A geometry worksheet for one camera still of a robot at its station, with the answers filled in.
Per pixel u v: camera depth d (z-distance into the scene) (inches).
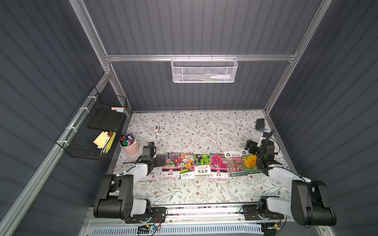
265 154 27.2
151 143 33.3
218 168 35.0
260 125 42.9
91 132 28.9
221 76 34.3
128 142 34.8
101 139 27.2
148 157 28.4
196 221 28.7
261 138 31.2
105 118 29.6
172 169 35.1
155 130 41.6
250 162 35.8
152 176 34.1
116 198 16.9
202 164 35.8
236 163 35.9
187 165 35.9
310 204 16.3
